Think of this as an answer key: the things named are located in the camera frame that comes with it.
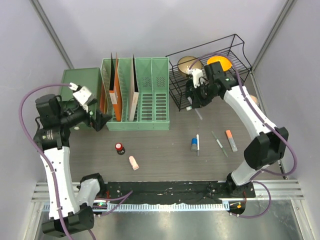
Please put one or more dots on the black wire rack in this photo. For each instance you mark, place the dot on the black wire rack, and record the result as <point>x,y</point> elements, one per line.
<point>228,50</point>

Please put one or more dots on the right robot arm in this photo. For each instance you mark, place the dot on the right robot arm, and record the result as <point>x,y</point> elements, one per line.
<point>268,142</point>

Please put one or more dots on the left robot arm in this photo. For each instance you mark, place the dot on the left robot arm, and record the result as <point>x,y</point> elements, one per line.
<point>68,211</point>

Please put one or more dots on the white pen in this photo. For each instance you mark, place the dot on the white pen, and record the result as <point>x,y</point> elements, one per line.
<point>198,145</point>

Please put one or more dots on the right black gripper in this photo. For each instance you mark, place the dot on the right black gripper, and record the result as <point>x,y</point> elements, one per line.
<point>197,101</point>

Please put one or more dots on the orange bowl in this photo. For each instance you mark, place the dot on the orange bowl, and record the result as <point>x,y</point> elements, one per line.
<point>224,62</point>

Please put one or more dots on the brown glass bowl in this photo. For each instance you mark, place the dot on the brown glass bowl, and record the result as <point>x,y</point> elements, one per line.
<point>184,64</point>

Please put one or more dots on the red black stamp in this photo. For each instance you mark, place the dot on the red black stamp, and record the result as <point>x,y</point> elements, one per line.
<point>120,148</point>

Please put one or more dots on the dark green mug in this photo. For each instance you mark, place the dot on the dark green mug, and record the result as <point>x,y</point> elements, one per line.
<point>189,89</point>

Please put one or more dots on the striped ceramic mug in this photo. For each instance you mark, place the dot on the striped ceramic mug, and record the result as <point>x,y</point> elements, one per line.
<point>255,99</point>

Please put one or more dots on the white folder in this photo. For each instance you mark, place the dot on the white folder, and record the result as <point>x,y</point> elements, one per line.
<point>133,91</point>

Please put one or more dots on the green file organizer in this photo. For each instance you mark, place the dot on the green file organizer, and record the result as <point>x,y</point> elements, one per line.
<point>152,105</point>

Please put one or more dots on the orange highlighter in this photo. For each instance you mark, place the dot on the orange highlighter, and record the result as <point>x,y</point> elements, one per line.
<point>231,140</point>

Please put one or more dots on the orange folder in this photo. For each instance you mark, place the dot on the orange folder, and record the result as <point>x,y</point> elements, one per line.
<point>114,88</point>

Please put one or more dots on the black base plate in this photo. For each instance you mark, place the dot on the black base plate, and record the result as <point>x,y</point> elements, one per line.
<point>178,192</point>

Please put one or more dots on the pink eraser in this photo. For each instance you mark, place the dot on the pink eraser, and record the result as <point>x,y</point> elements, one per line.
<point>133,163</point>

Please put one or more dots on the white cable tray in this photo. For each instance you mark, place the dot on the white cable tray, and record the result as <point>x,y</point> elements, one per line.
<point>181,207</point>

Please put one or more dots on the drawer box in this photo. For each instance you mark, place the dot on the drawer box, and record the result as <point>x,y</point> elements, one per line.
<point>88,77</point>

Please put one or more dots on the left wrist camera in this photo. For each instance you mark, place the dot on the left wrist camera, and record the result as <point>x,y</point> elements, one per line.
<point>83,96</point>

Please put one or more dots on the blue grey bottle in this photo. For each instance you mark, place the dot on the blue grey bottle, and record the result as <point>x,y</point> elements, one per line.
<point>194,145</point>

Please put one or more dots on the green pen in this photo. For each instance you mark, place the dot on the green pen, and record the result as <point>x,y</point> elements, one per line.
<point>219,143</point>

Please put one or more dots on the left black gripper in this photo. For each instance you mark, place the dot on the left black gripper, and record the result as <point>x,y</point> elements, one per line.
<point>100,120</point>

